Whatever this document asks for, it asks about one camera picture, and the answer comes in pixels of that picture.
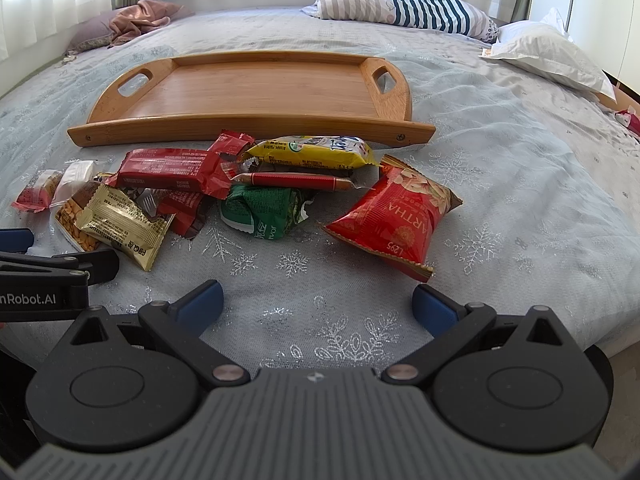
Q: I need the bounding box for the striped pillow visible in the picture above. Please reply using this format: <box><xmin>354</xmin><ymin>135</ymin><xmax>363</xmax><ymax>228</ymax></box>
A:
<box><xmin>303</xmin><ymin>0</ymin><xmax>499</xmax><ymax>44</ymax></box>

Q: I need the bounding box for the clear red-bottom snack packet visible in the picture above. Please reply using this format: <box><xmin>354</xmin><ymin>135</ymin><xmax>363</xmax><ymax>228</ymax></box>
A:
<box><xmin>11</xmin><ymin>170</ymin><xmax>63</xmax><ymax>212</ymax></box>

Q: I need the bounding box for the green snack packet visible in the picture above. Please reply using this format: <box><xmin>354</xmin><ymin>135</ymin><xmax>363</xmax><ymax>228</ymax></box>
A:
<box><xmin>219</xmin><ymin>184</ymin><xmax>314</xmax><ymax>240</ymax></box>

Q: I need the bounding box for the clear white candy packet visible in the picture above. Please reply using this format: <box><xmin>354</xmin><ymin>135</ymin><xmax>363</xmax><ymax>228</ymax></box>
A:
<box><xmin>51</xmin><ymin>159</ymin><xmax>99</xmax><ymax>207</ymax></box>

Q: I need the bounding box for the yellow snack packet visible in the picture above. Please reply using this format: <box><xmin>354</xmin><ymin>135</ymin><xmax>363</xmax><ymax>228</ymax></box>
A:
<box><xmin>247</xmin><ymin>136</ymin><xmax>378</xmax><ymax>170</ymax></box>

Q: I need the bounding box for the gold foil snack packet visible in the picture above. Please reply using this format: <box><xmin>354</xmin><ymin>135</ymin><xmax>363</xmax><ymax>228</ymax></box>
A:
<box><xmin>75</xmin><ymin>184</ymin><xmax>174</xmax><ymax>272</ymax></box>

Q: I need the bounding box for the small red biscuit packet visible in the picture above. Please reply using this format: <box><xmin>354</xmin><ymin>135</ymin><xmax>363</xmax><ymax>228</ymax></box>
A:
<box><xmin>207</xmin><ymin>129</ymin><xmax>255</xmax><ymax>160</ymax></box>

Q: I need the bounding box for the large red peanut bag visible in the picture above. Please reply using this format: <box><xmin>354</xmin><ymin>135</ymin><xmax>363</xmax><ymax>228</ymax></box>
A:
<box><xmin>323</xmin><ymin>155</ymin><xmax>463</xmax><ymax>283</ymax></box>

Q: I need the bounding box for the wooden serving tray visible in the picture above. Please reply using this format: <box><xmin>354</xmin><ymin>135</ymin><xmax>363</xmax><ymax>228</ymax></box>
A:
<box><xmin>67</xmin><ymin>51</ymin><xmax>436</xmax><ymax>146</ymax></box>

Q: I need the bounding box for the white pillow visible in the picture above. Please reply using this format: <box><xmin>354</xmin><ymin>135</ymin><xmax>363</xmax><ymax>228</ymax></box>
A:
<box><xmin>480</xmin><ymin>9</ymin><xmax>616</xmax><ymax>101</ymax></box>

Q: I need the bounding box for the brown peanut snack packet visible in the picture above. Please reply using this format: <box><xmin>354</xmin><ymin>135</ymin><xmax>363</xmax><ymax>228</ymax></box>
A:
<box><xmin>54</xmin><ymin>181</ymin><xmax>101</xmax><ymax>252</ymax></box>

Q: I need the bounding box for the red item beside bed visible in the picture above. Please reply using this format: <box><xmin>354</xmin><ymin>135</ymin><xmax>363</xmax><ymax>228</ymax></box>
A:
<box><xmin>614</xmin><ymin>110</ymin><xmax>640</xmax><ymax>139</ymax></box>

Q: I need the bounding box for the pink crumpled cloth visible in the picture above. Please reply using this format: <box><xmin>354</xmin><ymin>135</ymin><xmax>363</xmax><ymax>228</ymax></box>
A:
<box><xmin>110</xmin><ymin>0</ymin><xmax>186</xmax><ymax>47</ymax></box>

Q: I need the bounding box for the thin red sausage stick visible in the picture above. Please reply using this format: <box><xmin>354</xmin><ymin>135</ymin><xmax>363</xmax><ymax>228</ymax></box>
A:
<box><xmin>231</xmin><ymin>172</ymin><xmax>375</xmax><ymax>192</ymax></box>

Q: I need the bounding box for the blue snowflake bedspread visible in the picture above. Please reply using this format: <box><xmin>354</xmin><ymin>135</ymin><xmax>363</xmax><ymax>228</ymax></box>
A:
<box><xmin>1</xmin><ymin>9</ymin><xmax>639</xmax><ymax>370</ymax></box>

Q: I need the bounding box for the long red wafer bar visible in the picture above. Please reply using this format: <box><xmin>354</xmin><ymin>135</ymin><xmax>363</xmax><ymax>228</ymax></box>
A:
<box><xmin>105</xmin><ymin>148</ymin><xmax>231</xmax><ymax>200</ymax></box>

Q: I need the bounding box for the purple pillow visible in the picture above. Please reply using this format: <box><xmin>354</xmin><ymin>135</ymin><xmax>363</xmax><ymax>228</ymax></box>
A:
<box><xmin>66</xmin><ymin>10</ymin><xmax>118</xmax><ymax>55</ymax></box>

